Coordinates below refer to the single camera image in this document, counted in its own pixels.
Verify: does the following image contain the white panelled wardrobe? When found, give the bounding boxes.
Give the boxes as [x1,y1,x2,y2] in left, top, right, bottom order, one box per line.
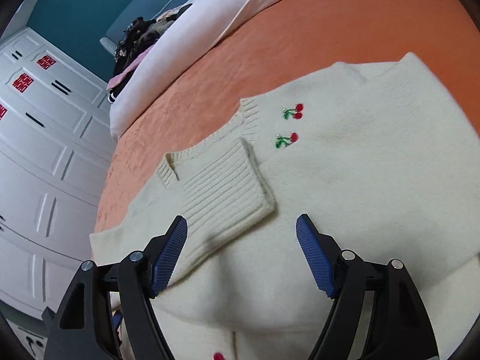
[1,28,115,318]

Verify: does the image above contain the cream knit cardigan red buttons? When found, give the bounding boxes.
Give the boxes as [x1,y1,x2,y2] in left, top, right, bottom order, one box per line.
[90,53,479,359]

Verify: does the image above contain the orange plush bed blanket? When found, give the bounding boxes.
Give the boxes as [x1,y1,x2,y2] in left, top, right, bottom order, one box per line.
[95,0,479,232]

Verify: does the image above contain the white folded duvet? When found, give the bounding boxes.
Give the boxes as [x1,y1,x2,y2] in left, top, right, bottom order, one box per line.
[110,0,280,140]

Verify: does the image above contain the dark clothes pile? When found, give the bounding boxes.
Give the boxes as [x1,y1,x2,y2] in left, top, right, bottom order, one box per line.
[106,3,192,104]

